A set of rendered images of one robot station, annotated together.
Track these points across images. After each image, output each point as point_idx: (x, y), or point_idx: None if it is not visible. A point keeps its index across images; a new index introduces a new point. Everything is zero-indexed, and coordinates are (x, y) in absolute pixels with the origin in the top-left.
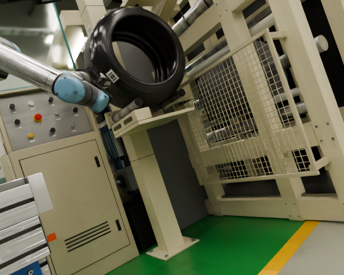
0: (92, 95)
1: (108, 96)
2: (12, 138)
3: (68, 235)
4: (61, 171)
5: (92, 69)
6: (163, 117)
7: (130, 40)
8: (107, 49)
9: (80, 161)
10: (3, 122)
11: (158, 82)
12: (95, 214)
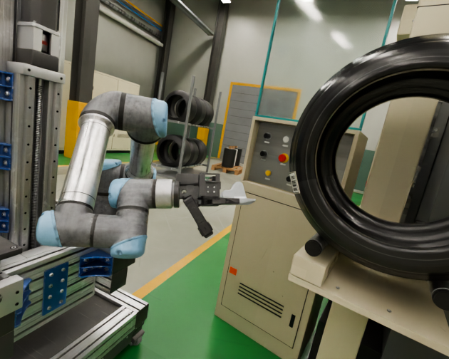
0: (93, 244)
1: (200, 230)
2: (254, 167)
3: (244, 282)
4: (271, 225)
5: (203, 178)
6: (344, 305)
7: None
8: (307, 134)
9: (293, 230)
10: (254, 147)
11: (379, 243)
12: (276, 288)
